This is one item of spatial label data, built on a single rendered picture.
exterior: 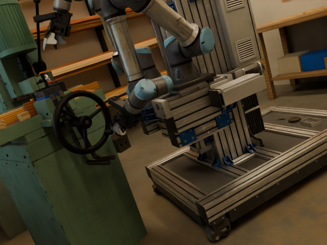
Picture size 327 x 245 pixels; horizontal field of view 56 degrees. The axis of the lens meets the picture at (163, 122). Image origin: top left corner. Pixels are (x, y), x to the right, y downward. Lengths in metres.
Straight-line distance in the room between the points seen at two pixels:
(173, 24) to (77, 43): 3.16
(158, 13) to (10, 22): 0.72
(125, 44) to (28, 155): 0.66
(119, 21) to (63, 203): 0.89
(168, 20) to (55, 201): 0.97
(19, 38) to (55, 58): 2.65
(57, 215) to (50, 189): 0.13
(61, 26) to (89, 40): 2.94
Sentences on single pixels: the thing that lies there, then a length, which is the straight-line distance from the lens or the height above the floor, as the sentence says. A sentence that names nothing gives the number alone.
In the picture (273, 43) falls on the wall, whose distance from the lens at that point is 4.43.
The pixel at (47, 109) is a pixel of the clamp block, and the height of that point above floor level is 0.92.
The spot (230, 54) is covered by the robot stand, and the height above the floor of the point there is 0.85.
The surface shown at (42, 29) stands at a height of 1.57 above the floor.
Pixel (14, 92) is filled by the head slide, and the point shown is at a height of 1.03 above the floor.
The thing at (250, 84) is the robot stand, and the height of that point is 0.71.
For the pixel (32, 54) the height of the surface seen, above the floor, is 1.19.
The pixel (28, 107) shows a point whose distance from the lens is 1.58.
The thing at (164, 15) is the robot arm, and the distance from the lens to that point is 1.31.
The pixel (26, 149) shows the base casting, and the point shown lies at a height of 0.78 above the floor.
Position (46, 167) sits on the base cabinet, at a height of 0.66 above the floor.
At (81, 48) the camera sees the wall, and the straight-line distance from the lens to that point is 4.42.
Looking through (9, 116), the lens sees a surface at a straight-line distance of 1.64.
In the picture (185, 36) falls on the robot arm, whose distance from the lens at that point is 1.39.
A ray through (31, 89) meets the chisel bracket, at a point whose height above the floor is 1.02.
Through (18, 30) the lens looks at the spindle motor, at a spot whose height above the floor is 1.29.
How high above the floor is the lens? 1.03
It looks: 14 degrees down
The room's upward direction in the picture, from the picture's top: 18 degrees counter-clockwise
